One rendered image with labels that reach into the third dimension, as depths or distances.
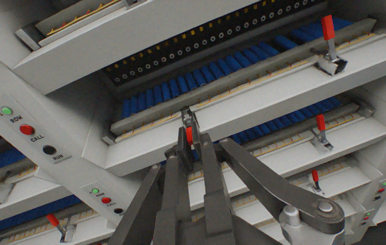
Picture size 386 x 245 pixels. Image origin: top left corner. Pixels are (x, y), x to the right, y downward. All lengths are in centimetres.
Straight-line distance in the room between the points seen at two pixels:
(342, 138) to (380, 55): 19
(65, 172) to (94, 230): 24
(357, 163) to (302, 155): 25
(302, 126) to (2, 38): 57
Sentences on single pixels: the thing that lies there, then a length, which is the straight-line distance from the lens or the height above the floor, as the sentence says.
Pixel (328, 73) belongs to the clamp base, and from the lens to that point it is 36.
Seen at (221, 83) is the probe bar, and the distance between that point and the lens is 30.
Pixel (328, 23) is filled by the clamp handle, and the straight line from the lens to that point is 35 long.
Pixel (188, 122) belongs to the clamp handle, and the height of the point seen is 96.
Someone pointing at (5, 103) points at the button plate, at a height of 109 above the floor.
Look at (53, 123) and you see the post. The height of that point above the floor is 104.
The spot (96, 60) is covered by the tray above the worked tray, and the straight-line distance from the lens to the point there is 25.
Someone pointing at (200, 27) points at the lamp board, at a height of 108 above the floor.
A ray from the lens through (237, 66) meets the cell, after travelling 34.
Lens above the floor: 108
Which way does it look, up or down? 29 degrees down
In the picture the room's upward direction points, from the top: 24 degrees counter-clockwise
